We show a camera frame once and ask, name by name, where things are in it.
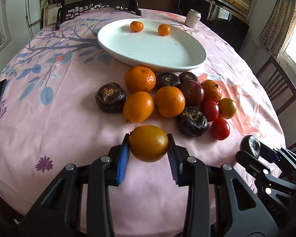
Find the red cherry tomato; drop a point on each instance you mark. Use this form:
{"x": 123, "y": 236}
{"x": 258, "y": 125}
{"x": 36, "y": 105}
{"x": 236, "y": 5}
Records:
{"x": 209, "y": 110}
{"x": 220, "y": 129}

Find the white drink can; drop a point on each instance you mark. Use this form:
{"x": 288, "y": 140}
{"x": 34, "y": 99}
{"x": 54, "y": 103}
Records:
{"x": 193, "y": 18}

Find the white oval plate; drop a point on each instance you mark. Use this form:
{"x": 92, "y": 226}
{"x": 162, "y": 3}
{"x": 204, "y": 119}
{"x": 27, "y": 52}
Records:
{"x": 157, "y": 51}

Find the slatted wooden chair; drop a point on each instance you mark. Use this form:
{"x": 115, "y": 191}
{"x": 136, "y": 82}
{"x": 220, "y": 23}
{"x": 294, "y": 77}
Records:
{"x": 278, "y": 84}

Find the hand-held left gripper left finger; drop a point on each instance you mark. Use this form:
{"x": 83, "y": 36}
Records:
{"x": 122, "y": 164}

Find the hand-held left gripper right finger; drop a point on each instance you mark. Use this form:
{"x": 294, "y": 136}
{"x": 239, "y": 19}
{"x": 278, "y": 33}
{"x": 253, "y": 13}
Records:
{"x": 174, "y": 164}

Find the yellow-green kumquat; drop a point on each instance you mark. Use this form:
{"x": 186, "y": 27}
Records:
{"x": 227, "y": 108}

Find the white window frame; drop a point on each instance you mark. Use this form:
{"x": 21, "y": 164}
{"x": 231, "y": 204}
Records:
{"x": 1, "y": 29}

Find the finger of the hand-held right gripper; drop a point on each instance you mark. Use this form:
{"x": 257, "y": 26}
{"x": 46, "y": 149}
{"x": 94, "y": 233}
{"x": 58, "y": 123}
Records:
{"x": 276, "y": 153}
{"x": 254, "y": 165}

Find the small tangerine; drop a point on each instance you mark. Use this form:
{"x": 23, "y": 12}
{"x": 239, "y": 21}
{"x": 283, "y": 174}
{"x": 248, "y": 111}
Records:
{"x": 164, "y": 30}
{"x": 136, "y": 26}

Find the orange kumquat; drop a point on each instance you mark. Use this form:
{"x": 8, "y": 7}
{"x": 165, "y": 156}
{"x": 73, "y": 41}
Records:
{"x": 138, "y": 106}
{"x": 148, "y": 143}

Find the dark red plum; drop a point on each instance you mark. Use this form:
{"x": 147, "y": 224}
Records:
{"x": 192, "y": 93}

